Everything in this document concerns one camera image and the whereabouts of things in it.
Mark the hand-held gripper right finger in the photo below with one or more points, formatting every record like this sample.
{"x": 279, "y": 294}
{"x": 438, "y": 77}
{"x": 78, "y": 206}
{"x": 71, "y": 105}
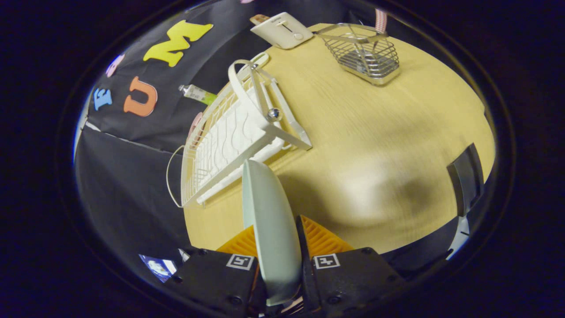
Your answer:
{"x": 304, "y": 247}

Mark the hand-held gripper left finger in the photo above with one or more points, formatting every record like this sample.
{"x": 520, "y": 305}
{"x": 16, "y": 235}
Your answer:
{"x": 212, "y": 278}

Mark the toast bread slice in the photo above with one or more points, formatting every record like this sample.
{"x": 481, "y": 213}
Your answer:
{"x": 259, "y": 18}

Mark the light green plate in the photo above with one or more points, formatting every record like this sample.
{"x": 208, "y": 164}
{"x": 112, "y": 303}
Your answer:
{"x": 273, "y": 229}

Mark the white wavy drain tray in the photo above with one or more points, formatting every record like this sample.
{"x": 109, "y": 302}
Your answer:
{"x": 229, "y": 137}

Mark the blue white object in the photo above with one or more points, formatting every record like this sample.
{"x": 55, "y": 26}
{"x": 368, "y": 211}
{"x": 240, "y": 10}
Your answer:
{"x": 156, "y": 267}

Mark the white toaster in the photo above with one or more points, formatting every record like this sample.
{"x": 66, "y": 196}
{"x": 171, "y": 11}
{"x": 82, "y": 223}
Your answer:
{"x": 282, "y": 31}

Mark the pink plate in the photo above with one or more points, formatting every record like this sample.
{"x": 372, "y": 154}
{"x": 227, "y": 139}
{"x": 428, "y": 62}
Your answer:
{"x": 195, "y": 126}

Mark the clear bottle with green liquid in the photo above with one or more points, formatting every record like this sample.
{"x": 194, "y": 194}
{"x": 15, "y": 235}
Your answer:
{"x": 198, "y": 93}

